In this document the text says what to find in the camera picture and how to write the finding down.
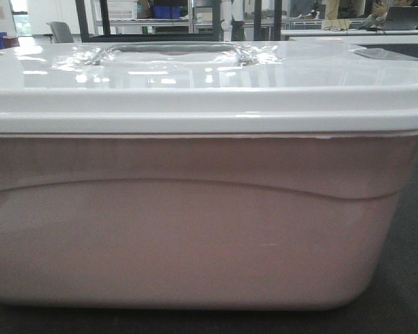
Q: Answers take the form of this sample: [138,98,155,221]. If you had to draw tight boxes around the white lidded storage bin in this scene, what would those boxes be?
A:
[0,41,418,310]

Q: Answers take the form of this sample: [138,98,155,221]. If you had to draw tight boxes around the blue bins on far shelf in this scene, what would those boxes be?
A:
[152,5,181,19]

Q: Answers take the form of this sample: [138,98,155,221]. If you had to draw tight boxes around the white background table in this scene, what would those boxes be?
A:
[280,29,418,44]

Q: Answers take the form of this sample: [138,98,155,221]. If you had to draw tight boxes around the grey office chair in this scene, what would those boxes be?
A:
[47,21,74,43]

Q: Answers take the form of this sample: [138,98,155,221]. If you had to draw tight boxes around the grey laptop computer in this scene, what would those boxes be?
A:
[382,6,418,31]

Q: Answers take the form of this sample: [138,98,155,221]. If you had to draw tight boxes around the black metal frame rack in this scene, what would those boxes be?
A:
[75,1,283,44]

